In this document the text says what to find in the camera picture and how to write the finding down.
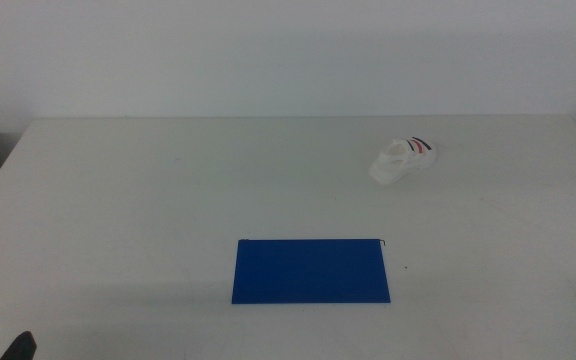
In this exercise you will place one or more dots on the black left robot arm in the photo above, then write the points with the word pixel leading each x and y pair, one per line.
pixel 20 347

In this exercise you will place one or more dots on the blue rectangular mat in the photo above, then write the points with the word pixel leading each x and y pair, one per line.
pixel 310 272

